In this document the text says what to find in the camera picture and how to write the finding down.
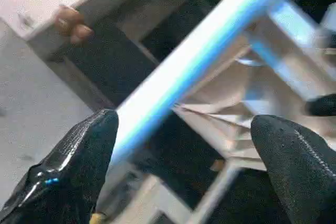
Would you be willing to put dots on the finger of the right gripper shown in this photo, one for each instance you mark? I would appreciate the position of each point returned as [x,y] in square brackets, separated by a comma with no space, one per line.
[323,105]

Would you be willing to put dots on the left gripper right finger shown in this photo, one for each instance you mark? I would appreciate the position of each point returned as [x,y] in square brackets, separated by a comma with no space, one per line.
[299,171]

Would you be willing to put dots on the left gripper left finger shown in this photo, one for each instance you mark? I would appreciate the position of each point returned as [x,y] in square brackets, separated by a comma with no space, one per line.
[68,177]

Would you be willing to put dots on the person's bare hand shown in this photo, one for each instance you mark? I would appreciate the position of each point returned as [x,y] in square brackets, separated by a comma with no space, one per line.
[71,23]

